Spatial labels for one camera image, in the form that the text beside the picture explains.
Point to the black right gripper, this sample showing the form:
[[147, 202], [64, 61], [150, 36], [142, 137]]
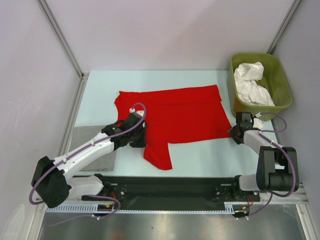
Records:
[[232, 132]]

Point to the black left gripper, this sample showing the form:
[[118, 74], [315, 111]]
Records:
[[143, 143]]

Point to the red t shirt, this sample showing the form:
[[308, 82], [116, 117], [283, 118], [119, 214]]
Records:
[[176, 116]]

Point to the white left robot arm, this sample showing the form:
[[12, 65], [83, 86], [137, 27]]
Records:
[[54, 179]]

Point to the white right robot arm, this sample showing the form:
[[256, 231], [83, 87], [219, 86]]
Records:
[[277, 165]]

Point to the folded grey t shirt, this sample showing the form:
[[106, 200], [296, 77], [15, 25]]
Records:
[[81, 135]]

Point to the light blue table mat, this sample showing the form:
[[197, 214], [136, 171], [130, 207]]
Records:
[[210, 158]]

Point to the white crumpled t shirt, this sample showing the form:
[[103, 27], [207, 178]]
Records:
[[246, 77]]

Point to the green plastic bin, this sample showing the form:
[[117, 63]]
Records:
[[273, 80]]

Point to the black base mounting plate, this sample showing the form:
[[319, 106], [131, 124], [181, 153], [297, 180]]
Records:
[[175, 193]]

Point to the white slotted cable duct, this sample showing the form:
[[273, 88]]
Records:
[[106, 208]]

